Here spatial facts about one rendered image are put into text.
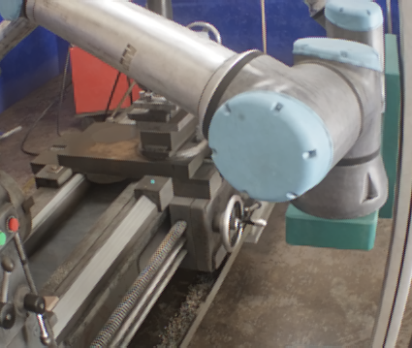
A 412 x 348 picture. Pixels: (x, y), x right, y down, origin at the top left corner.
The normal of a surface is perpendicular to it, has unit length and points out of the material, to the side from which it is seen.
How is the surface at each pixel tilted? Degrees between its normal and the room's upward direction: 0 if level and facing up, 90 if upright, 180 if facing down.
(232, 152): 92
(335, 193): 70
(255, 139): 92
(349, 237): 90
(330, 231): 90
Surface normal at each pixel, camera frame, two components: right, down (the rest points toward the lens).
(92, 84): 0.04, 0.46
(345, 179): -0.10, 0.14
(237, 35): -0.31, 0.46
